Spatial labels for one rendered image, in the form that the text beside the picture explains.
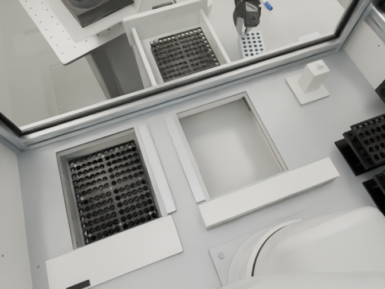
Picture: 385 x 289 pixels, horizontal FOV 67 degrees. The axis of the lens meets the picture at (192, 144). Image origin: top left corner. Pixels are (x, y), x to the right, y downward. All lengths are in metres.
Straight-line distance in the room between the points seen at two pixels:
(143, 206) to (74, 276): 0.20
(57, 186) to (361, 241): 0.63
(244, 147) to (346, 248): 0.57
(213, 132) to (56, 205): 0.46
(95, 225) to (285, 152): 0.49
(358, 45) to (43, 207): 0.90
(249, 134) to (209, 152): 0.13
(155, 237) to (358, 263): 0.43
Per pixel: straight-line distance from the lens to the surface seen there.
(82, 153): 0.89
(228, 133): 0.87
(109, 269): 0.66
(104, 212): 0.75
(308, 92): 0.83
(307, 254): 0.33
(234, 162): 0.83
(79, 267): 0.68
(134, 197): 0.74
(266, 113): 0.78
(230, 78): 0.78
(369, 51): 0.92
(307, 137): 0.78
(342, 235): 0.33
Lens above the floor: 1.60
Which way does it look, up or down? 65 degrees down
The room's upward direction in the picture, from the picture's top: 2 degrees counter-clockwise
